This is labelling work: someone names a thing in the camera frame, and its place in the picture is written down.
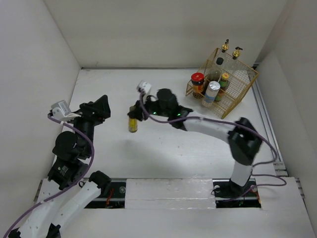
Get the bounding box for dark soy sauce bottle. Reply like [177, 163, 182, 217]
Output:
[207, 57, 224, 82]

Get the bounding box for small yellow bottle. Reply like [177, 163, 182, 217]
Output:
[128, 118, 138, 133]

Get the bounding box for gold wire basket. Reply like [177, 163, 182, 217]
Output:
[185, 47, 258, 119]

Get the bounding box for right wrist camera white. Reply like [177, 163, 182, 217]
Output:
[137, 80, 152, 95]

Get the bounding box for white blue shaker silver lid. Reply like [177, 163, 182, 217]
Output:
[202, 81, 220, 107]

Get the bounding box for red lid sauce jar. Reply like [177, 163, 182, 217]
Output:
[191, 72, 205, 99]

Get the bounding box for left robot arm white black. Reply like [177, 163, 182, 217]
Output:
[4, 95, 111, 238]

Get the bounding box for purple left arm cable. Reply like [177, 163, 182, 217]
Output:
[3, 116, 95, 236]

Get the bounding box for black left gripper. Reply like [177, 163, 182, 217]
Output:
[67, 94, 111, 156]

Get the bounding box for green bottle yellow cap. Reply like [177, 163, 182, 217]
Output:
[215, 73, 229, 102]

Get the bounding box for clear oil bottle gold spout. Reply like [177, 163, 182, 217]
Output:
[221, 39, 229, 53]

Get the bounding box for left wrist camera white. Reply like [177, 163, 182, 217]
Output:
[48, 100, 77, 123]

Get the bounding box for clear oil bottle dark contents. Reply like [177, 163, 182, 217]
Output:
[232, 47, 243, 60]

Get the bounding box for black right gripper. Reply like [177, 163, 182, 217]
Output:
[128, 92, 170, 120]

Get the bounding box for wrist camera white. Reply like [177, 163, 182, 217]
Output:
[48, 100, 77, 123]
[137, 80, 152, 95]

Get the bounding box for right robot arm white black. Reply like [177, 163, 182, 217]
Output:
[128, 89, 263, 198]

